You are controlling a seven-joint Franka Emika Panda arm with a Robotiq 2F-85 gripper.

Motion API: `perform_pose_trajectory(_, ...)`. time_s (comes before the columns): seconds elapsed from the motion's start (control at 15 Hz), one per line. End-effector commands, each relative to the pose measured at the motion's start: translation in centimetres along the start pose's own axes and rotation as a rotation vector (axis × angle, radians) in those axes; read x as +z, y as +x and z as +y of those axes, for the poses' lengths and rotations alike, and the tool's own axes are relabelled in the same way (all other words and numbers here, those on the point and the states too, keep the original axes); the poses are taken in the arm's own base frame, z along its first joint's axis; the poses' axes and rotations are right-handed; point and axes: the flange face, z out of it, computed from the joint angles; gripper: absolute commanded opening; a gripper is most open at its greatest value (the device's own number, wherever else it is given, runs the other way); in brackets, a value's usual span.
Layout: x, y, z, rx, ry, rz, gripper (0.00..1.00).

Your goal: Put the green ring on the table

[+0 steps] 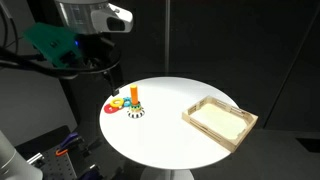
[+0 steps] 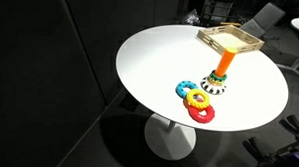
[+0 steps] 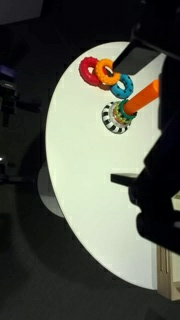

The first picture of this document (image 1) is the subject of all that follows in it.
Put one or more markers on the orange stacker post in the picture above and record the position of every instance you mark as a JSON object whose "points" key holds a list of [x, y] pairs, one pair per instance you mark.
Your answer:
{"points": [[134, 94]]}

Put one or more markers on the white table pedestal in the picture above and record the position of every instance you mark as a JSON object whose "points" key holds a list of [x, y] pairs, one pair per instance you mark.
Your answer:
{"points": [[166, 174]]}

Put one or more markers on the black perforated breadboard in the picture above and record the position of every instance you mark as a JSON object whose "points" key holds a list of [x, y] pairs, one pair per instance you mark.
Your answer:
{"points": [[60, 166]]}

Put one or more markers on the black white striped stacker base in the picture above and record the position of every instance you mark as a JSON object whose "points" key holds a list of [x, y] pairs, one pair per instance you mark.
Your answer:
{"points": [[136, 114]]}

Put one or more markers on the blue orange clamp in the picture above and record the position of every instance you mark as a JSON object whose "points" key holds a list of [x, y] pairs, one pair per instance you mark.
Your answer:
{"points": [[66, 143]]}

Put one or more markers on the grey vertical pole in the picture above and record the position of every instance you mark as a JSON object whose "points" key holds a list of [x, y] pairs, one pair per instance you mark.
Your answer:
{"points": [[167, 36]]}

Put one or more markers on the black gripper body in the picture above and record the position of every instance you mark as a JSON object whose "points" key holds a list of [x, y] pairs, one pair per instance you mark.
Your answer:
{"points": [[95, 53]]}

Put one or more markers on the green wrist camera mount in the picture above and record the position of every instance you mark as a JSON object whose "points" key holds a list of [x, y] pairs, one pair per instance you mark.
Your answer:
{"points": [[51, 41]]}

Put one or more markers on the wooden tray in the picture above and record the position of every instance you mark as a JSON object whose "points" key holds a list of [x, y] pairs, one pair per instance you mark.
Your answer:
{"points": [[220, 123]]}

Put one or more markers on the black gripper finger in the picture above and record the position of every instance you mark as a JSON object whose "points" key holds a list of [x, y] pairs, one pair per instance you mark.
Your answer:
{"points": [[112, 85]]}

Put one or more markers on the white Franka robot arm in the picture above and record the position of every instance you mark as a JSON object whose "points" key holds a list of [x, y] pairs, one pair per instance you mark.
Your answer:
{"points": [[83, 16]]}

